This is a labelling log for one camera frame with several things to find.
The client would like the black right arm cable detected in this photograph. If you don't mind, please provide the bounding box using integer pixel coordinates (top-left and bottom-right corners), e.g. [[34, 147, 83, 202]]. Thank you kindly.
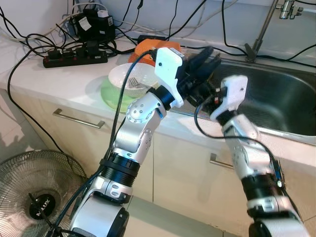
[[194, 96, 279, 168]]

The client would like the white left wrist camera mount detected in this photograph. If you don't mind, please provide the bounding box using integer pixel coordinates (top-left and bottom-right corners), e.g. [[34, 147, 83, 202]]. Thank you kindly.
[[154, 47, 186, 108]]

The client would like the orange plastic bowl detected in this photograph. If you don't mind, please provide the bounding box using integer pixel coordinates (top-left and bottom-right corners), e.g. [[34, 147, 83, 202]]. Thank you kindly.
[[129, 40, 182, 64]]

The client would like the silver bar cabinet handle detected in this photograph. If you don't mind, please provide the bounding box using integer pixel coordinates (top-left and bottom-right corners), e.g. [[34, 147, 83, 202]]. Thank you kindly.
[[52, 109, 106, 129], [209, 153, 235, 170]]

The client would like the white bowl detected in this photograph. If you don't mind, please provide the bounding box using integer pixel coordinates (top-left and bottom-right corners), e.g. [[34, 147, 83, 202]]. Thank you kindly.
[[108, 63, 159, 97]]

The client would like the grey metal sink faucet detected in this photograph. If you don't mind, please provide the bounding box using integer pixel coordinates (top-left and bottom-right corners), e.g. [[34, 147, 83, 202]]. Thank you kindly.
[[244, 0, 304, 62]]

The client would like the small flat black power brick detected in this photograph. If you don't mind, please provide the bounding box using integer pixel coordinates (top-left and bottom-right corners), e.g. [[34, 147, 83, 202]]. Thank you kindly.
[[137, 35, 166, 42]]

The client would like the green plate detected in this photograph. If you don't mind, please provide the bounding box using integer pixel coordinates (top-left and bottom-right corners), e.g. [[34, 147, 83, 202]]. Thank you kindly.
[[100, 79, 151, 112]]

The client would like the cream cabinet door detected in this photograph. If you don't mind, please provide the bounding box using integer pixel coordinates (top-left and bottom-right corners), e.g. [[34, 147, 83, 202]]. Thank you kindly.
[[151, 131, 316, 233], [7, 89, 154, 203]]

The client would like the black cable hanging off counter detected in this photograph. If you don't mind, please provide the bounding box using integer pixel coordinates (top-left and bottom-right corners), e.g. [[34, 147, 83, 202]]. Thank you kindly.
[[7, 47, 70, 154]]

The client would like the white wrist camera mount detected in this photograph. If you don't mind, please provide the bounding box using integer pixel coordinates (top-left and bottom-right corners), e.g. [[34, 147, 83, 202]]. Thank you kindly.
[[154, 47, 186, 108], [211, 75, 248, 119]]

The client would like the silver metal fork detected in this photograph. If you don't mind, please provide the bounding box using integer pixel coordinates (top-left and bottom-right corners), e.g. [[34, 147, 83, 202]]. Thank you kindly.
[[127, 77, 151, 93]]

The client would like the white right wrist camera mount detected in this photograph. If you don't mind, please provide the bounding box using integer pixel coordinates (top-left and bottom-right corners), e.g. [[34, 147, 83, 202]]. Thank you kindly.
[[211, 75, 248, 119]]

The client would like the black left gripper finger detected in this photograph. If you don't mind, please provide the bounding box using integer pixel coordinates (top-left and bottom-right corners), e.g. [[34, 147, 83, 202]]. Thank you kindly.
[[197, 54, 223, 77], [189, 46, 215, 65]]

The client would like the black box with white label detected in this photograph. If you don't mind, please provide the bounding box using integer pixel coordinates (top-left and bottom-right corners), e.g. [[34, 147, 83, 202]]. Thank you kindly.
[[69, 7, 116, 42]]

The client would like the floor fan with wire grille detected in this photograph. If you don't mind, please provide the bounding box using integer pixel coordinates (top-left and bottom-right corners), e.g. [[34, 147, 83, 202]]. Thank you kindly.
[[0, 150, 89, 237]]

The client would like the black power strip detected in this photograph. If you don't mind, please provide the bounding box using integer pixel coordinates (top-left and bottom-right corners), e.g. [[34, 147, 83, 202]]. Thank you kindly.
[[42, 47, 108, 69]]

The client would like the stainless steel kitchen sink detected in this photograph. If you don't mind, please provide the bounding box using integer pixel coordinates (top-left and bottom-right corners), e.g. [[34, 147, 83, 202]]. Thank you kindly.
[[170, 52, 316, 146]]

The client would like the orange plastic plate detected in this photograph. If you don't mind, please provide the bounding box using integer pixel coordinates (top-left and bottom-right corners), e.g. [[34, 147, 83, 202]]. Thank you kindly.
[[129, 53, 155, 65]]

